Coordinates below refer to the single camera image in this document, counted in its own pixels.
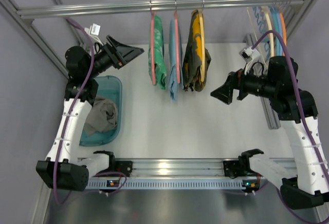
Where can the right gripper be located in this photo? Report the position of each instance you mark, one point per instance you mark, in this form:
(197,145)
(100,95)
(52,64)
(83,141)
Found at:
(235,85)

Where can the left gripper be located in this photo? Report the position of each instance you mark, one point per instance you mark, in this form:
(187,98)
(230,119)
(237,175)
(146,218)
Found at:
(114,56)

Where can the green tie-dye trousers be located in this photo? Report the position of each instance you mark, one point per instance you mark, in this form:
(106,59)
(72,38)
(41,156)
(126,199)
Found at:
(160,67)

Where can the pink hanger with green trousers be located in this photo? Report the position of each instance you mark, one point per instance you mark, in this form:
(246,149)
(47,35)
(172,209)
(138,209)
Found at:
(152,44)

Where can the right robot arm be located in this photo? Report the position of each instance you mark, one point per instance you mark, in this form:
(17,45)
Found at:
(298,116)

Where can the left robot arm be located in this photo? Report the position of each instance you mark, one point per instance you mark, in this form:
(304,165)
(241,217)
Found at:
(61,168)

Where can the camouflage yellow trousers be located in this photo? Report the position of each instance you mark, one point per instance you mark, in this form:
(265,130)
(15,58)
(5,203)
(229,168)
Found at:
(192,63)

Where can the light blue trousers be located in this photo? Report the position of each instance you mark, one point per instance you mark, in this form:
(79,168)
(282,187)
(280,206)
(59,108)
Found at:
(173,84)

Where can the pink hanger with blue trousers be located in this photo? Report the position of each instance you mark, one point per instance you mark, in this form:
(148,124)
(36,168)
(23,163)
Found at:
(177,44)

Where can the cream hanger with camouflage trousers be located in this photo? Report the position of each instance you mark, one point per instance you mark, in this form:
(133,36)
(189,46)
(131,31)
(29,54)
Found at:
(202,34)

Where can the teal plastic basket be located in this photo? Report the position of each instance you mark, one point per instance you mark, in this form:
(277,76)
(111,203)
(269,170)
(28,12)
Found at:
(109,87)

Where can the grey cloth in basket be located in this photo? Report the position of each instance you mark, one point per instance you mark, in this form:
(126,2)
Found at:
(103,117)

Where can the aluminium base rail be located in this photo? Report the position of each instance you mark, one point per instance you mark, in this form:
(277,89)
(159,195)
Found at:
(174,169)

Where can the aluminium hanging rail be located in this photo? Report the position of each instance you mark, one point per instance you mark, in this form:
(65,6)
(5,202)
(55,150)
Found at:
(142,6)

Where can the left aluminium frame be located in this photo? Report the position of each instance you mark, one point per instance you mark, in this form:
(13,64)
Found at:
(52,35)

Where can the aluminium frame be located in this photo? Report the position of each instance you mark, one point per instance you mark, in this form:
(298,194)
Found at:
(293,16)
(52,35)

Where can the slotted cable duct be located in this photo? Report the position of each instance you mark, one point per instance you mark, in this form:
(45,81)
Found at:
(171,184)

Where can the right aluminium frame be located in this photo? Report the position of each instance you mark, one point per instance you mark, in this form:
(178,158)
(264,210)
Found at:
(293,16)

